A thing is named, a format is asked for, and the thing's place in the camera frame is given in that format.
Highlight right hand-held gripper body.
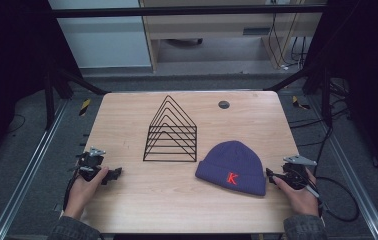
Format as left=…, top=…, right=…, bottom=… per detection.
left=281, top=154, right=318, bottom=191

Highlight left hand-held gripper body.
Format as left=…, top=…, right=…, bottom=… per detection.
left=76, top=146, right=107, bottom=183

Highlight purple knit beanie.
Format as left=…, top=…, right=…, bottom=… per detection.
left=194, top=139, right=268, bottom=197

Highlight person's right hand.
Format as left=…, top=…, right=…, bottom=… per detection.
left=272, top=167, right=320, bottom=218

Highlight person's left hand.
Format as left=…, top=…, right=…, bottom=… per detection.
left=63, top=166, right=110, bottom=220

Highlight yellow black striped tape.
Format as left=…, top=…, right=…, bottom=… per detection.
left=291, top=95, right=311, bottom=111
left=78, top=98, right=92, bottom=117

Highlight black metal stand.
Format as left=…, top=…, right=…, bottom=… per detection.
left=264, top=63, right=333, bottom=127
left=43, top=63, right=111, bottom=131

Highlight white cabinet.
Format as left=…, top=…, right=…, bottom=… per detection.
left=47, top=0, right=153, bottom=70

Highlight black horizontal bar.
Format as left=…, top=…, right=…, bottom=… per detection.
left=50, top=4, right=327, bottom=18

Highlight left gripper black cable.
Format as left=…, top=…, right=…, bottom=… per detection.
left=62, top=162, right=85, bottom=212

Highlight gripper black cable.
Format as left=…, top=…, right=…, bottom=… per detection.
left=305, top=175, right=361, bottom=223
left=62, top=162, right=85, bottom=212

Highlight black floor cable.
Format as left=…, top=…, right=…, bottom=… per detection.
left=288, top=105, right=351, bottom=148

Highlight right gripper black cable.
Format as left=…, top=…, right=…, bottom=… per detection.
left=305, top=175, right=361, bottom=223

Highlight aluminium floor rail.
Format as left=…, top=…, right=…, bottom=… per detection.
left=0, top=99, right=70, bottom=240
left=306, top=95, right=378, bottom=240

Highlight black wire rack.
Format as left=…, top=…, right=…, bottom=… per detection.
left=142, top=94, right=198, bottom=164

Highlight hanging desk cables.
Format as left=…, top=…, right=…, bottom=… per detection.
left=267, top=0, right=309, bottom=70

